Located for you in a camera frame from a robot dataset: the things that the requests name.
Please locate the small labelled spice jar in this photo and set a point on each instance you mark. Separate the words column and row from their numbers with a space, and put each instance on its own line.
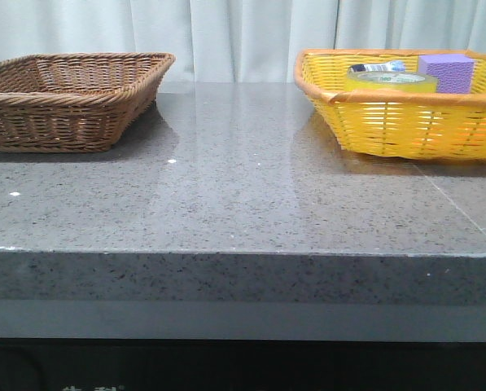
column 389, row 66

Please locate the white curtain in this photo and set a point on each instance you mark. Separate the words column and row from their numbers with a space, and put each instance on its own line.
column 237, row 41

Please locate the purple foam block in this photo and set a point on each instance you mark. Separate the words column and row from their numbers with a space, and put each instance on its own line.
column 454, row 72

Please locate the yellow woven basket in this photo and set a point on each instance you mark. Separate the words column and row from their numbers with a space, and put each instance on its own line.
column 419, row 126

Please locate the brown wicker basket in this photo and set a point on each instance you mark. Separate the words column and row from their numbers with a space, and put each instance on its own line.
column 75, row 102

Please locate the yellow packing tape roll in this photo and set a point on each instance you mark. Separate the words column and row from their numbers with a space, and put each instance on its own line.
column 411, row 82

